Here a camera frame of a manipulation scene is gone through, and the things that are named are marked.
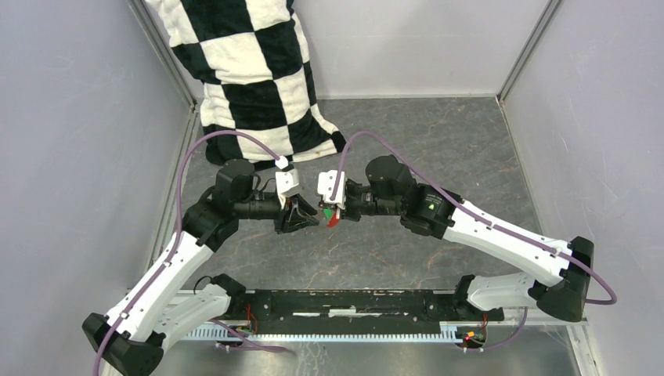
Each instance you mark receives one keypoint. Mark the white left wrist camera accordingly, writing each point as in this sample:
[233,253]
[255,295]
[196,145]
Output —
[287,180]

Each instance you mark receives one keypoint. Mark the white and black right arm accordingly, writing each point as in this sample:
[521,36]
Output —
[553,275]

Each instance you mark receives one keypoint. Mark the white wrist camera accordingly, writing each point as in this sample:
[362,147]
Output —
[331,189]
[287,180]

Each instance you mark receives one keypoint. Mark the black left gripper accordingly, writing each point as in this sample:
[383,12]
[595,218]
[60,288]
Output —
[286,223]

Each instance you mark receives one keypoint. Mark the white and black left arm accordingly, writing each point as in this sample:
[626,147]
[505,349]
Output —
[134,335]

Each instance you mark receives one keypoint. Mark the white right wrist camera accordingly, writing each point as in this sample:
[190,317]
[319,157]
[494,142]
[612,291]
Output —
[331,189]

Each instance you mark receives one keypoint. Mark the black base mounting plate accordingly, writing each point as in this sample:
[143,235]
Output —
[353,311]

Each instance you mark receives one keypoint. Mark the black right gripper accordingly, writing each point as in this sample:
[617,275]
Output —
[346,213]

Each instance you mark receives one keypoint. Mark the black white checkered cloth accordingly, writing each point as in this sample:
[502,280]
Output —
[252,59]

